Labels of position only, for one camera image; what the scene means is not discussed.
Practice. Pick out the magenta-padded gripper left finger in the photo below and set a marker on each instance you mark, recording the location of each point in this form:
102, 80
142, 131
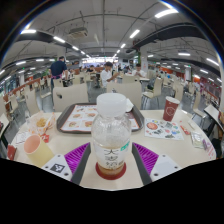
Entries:
76, 158

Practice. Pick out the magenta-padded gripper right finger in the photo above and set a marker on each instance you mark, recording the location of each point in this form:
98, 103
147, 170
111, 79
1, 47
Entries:
147, 158

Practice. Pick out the clear white-capped tea bottle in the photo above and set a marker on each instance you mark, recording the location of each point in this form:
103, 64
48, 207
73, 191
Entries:
111, 133

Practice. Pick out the colourful printed leaflet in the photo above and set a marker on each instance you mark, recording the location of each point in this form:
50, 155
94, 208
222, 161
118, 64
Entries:
163, 130

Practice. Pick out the small red wrapper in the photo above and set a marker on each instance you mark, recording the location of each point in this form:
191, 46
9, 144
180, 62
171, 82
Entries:
45, 138

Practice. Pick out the dark serving tray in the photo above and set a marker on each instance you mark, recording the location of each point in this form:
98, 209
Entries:
60, 125

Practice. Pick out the yellow cup with pink inside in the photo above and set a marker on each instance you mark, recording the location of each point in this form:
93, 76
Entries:
39, 152

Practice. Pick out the printed paper tray liner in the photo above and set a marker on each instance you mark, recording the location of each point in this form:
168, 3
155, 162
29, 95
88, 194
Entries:
78, 116

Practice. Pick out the small red sauce packet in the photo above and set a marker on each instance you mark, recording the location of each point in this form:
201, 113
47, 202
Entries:
185, 130

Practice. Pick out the clear food wrapper bag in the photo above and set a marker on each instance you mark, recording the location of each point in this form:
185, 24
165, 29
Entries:
41, 123

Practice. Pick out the clear plastic sachets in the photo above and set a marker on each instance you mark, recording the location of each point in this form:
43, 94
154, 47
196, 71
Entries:
197, 140

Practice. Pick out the red paper cup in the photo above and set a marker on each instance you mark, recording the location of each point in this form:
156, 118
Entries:
170, 110

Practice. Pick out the white crumpled napkin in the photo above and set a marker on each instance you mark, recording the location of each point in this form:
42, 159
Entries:
130, 105

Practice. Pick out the white paper card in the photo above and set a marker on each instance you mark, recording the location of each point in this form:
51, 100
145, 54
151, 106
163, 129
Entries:
21, 137

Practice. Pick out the group of beige chairs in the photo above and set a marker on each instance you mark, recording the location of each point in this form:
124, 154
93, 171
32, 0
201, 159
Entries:
70, 96

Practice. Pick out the white paper with red print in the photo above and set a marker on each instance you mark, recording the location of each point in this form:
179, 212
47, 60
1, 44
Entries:
211, 151

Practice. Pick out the dark red packet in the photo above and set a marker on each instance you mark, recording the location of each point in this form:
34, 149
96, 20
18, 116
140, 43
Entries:
11, 152

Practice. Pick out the neighbouring white dining table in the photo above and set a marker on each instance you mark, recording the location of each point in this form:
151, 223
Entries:
215, 115

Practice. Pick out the person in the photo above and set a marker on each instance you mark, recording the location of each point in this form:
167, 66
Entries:
58, 68
138, 71
106, 76

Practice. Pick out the ceiling air conditioner unit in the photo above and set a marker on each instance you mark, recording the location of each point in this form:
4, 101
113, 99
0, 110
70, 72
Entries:
78, 32

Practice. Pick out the group of ceiling lights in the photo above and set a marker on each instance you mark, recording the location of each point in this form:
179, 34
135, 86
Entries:
166, 13

